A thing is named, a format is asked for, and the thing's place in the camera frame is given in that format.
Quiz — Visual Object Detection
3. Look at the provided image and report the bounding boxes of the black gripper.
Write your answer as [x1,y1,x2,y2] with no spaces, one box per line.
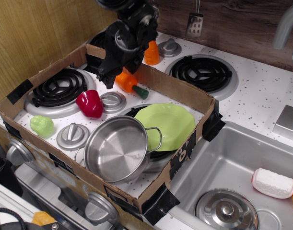
[98,16,158,89]

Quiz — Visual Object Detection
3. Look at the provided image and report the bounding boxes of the orange toy carrot green top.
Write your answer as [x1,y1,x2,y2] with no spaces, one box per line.
[114,71,150,100]

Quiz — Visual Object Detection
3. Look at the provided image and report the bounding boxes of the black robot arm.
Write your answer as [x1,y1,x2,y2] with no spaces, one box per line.
[97,0,158,89]

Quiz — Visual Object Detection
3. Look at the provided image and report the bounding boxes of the black burner under plate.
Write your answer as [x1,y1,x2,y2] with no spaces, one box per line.
[119,104,176,173]

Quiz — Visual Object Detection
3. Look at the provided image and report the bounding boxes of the light green plastic plate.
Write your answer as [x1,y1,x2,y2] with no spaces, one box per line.
[134,103,196,151]

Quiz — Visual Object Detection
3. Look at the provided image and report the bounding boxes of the silver stove knob centre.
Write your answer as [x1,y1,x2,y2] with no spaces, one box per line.
[100,92,127,114]

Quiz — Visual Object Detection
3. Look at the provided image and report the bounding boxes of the silver stove knob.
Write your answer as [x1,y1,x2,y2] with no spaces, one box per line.
[158,38,182,58]
[56,123,90,151]
[100,92,127,114]

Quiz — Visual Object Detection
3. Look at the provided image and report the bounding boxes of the orange toy cone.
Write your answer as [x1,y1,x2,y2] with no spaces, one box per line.
[144,40,160,65]

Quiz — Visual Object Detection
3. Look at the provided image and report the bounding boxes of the red toy bell pepper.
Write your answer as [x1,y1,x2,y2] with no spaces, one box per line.
[75,90,104,119]

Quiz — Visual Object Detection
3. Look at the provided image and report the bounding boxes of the silver stove knob back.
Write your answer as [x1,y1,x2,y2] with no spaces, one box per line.
[158,38,182,58]

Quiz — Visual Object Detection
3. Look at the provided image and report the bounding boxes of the hanging silver strainer spoon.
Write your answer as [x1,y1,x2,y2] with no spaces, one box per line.
[153,2,160,22]

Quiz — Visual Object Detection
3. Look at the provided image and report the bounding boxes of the black burner front left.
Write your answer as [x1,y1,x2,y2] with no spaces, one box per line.
[24,68,96,119]

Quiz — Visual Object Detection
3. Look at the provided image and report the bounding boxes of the stainless steel pot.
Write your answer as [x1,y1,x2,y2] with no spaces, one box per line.
[82,115,153,184]

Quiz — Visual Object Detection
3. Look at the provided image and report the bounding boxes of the silver stove knob front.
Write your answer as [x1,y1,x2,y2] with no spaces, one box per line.
[56,123,90,151]

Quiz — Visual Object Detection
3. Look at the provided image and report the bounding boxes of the hanging silver spatula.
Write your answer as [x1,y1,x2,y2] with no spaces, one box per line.
[186,0,204,37]

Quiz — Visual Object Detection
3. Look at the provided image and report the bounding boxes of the black burner back right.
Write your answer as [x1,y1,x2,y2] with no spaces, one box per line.
[165,54,239,101]

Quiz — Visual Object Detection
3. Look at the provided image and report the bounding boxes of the light green toy vegetable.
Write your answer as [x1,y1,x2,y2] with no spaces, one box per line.
[30,115,54,137]

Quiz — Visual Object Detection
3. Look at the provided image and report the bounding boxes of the silver oven knob left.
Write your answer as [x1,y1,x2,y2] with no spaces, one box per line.
[6,139,35,166]

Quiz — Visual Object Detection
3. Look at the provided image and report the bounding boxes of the silver oven knob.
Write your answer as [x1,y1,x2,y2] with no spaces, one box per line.
[6,139,35,166]
[84,192,119,225]

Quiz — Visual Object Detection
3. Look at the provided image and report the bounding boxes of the cardboard fence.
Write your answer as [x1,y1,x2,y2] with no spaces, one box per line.
[0,45,220,229]

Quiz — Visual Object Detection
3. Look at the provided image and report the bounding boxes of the silver oven knob right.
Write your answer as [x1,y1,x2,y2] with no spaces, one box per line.
[84,192,119,225]

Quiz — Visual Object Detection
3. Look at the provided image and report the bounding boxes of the stainless steel sink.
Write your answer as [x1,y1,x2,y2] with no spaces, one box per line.
[155,122,293,230]

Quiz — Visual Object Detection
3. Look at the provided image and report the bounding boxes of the yellow orange toy piece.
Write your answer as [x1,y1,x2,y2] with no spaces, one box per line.
[31,211,56,226]

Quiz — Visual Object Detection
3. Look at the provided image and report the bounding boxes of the steel pot lid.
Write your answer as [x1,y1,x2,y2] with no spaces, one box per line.
[194,188,259,230]

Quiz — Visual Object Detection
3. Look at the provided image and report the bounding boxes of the silver faucet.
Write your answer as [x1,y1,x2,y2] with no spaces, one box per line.
[272,5,293,49]

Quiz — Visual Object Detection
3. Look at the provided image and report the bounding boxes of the white and red toy food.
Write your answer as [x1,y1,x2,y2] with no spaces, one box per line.
[251,168,293,199]

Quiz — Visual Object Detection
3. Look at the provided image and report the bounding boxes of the black cable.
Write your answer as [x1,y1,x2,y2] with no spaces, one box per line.
[0,207,26,230]

